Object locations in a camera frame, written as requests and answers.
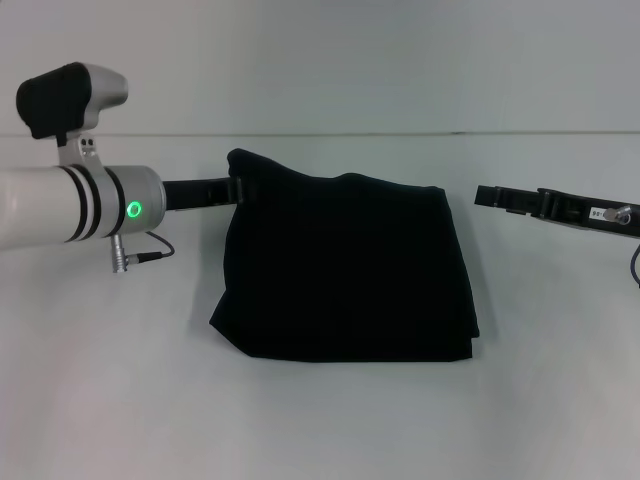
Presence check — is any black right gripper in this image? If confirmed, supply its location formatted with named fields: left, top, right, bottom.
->
left=473, top=184, right=640, bottom=241

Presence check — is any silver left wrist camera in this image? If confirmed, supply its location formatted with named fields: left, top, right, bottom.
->
left=15, top=61, right=131, bottom=169

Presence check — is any black t-shirt with FREE print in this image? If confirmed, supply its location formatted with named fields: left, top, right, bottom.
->
left=207, top=147, right=482, bottom=362

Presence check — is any right gripper cable with plug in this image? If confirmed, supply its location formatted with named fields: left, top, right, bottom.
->
left=603, top=205, right=640, bottom=290

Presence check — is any left gripper cable with plug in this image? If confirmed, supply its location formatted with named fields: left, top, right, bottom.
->
left=109, top=229, right=176, bottom=275

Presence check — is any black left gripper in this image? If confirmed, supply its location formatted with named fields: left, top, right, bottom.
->
left=160, top=175, right=251, bottom=213

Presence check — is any gripper cable with plug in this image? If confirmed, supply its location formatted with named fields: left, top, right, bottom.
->
left=603, top=205, right=640, bottom=290
left=109, top=229, right=176, bottom=275

